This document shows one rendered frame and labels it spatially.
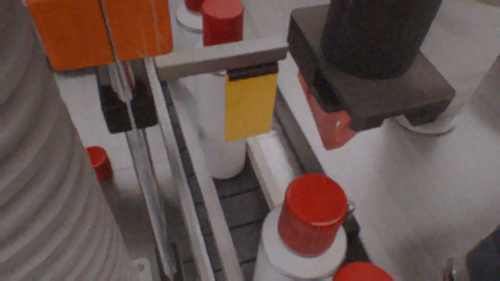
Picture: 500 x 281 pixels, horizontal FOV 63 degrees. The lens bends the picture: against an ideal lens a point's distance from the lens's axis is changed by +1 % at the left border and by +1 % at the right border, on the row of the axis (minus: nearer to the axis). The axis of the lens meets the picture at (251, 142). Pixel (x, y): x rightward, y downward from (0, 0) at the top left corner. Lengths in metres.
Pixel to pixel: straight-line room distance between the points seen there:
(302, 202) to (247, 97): 0.07
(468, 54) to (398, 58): 0.25
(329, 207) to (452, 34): 0.30
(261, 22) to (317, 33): 0.50
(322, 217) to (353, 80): 0.08
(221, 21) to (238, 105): 0.10
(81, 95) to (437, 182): 0.49
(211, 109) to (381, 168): 0.23
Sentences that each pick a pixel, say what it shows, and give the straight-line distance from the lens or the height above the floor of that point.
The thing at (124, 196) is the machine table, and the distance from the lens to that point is 0.52.
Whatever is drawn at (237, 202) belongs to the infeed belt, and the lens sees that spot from 0.45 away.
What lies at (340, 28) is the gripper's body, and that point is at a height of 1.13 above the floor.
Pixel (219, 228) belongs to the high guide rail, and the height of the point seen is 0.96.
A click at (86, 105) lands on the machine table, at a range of 0.63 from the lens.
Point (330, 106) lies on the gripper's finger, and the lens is 0.25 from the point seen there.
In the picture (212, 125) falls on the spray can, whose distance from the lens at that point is 0.39.
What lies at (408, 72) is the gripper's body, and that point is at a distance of 0.26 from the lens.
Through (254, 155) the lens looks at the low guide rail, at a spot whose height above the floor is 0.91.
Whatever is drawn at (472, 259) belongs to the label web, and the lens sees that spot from 0.42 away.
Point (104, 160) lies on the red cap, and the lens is 0.52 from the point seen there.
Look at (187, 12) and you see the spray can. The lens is 0.39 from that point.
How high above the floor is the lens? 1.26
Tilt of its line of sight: 51 degrees down
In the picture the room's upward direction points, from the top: 5 degrees clockwise
